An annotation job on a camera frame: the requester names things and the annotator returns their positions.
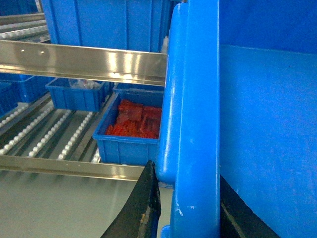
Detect steel shelf rail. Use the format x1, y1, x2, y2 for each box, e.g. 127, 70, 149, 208
0, 40, 167, 86
0, 155, 144, 181

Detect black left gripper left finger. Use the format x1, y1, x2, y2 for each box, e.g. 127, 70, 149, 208
102, 160, 161, 238

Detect steel shelf front rail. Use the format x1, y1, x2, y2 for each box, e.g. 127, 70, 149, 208
0, 40, 167, 86

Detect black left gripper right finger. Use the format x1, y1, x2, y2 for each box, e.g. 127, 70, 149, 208
220, 177, 279, 238

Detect large blue crate on shelf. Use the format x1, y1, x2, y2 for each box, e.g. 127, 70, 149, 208
42, 0, 173, 53

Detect white roller track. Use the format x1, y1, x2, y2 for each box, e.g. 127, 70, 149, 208
28, 110, 71, 157
0, 106, 54, 156
57, 112, 94, 161

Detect large blue plastic crate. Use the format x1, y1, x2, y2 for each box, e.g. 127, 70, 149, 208
157, 0, 317, 238

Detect steel lower shelf rail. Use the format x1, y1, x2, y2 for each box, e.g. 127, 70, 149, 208
0, 155, 144, 181

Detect red plastic parts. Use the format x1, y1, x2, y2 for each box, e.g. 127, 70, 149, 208
105, 99, 162, 139

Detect small blue bin with bags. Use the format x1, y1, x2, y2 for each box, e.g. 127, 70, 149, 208
46, 78, 113, 112

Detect blue bin with red parts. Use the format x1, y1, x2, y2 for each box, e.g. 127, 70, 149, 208
93, 92, 163, 166

